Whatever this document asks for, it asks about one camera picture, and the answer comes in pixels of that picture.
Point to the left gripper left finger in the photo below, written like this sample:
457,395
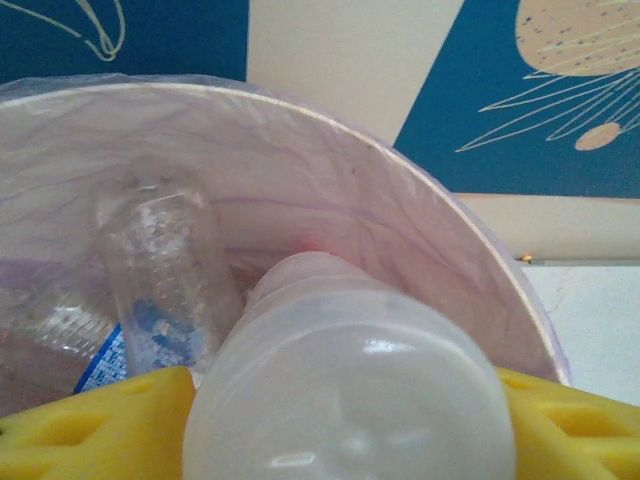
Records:
90,435

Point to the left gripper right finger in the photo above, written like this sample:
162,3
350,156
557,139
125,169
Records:
575,440

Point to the large clear bottle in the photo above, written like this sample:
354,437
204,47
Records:
60,325

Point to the clear bottle blue label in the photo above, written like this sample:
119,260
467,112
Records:
165,250

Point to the frosted white bottle red cap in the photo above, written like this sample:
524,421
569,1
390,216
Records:
350,375

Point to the white plastic bin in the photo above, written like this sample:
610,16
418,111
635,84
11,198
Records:
530,310

